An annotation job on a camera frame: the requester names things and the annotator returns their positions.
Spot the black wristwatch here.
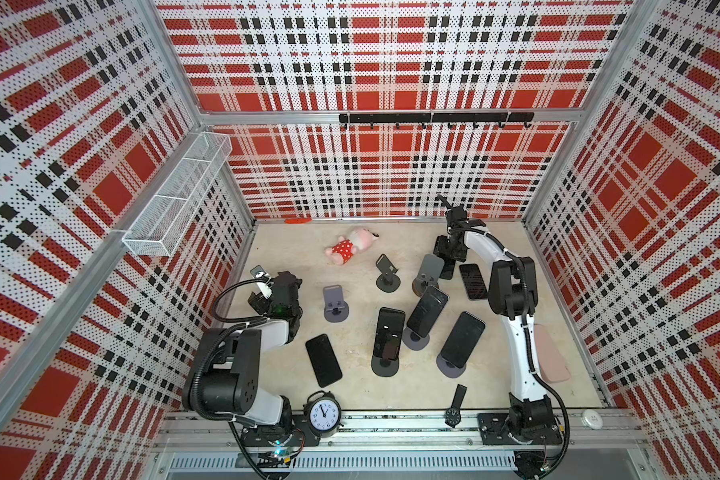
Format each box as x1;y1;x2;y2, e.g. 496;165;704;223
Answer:
444;384;467;428

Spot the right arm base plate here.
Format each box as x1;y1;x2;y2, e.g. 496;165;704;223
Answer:
477;413;563;447

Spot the pink plush toy red dress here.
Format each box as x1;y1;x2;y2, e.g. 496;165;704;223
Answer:
324;227;379;265

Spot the dark stand centre front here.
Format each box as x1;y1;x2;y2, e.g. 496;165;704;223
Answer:
371;356;400;378

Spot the grey stand front right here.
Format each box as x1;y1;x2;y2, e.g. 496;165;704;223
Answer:
436;354;466;379

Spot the grey stand back centre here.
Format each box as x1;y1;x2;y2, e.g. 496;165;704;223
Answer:
375;254;401;293

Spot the grey stand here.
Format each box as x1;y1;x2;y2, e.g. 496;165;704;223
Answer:
436;354;466;379
323;285;349;323
402;327;430;351
375;254;401;293
412;254;445;297

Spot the red marker pen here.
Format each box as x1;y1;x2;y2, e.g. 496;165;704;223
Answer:
284;217;312;225

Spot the pink phone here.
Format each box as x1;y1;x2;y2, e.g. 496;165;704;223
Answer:
534;324;571;384

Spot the grey stand back right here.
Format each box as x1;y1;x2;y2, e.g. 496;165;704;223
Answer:
412;254;445;297

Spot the black phone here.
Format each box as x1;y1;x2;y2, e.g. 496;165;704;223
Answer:
406;286;449;341
305;334;343;387
440;311;485;369
459;263;488;301
373;307;406;361

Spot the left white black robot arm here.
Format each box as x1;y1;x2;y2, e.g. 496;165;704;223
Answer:
182;268;303;434

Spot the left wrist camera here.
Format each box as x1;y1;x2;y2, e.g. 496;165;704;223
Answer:
250;265;273;299

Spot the white wire mesh basket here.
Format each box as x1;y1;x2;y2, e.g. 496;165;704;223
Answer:
123;132;231;257

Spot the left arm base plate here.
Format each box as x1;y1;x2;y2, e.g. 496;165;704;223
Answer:
241;413;320;448

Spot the white round cap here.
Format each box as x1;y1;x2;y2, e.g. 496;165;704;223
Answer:
580;408;604;430

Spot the grey stand left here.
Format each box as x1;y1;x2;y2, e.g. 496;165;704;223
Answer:
323;285;349;323

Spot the black hook rail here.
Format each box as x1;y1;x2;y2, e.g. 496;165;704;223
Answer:
338;111;535;126

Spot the black alarm clock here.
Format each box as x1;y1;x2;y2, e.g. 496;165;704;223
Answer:
303;390;342;438

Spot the grey stand centre middle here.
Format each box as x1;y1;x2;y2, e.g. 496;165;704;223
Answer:
402;327;430;351

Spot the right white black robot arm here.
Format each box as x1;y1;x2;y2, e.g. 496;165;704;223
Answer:
434;195;564;442

